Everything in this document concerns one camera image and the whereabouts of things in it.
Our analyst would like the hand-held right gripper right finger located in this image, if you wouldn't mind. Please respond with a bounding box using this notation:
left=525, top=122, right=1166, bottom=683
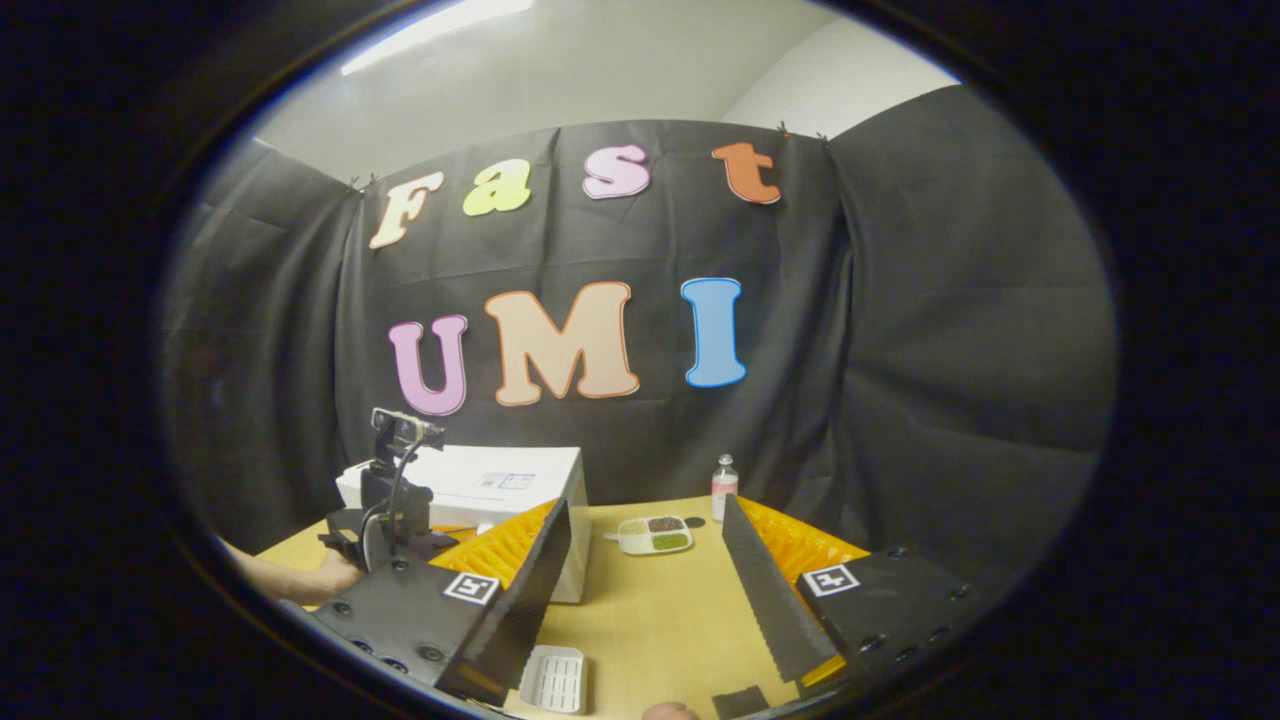
left=720, top=493, right=976, bottom=701

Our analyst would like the white divided plate of beans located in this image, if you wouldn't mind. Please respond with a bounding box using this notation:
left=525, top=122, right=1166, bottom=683
left=612, top=514, right=694, bottom=557

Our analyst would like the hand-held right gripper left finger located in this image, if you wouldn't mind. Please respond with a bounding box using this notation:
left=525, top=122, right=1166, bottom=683
left=305, top=497, right=573, bottom=708

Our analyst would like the small clear bottle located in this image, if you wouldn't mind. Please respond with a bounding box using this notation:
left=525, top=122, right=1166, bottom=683
left=710, top=453, right=741, bottom=523

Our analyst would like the white ribbed plastic tray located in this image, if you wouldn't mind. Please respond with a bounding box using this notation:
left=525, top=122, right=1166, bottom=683
left=518, top=645, right=588, bottom=715

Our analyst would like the white microwave oven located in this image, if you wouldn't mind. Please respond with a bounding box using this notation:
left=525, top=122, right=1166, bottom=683
left=335, top=445, right=591, bottom=604

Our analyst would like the dark square pad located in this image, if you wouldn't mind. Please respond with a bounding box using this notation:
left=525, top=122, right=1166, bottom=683
left=710, top=686, right=771, bottom=719

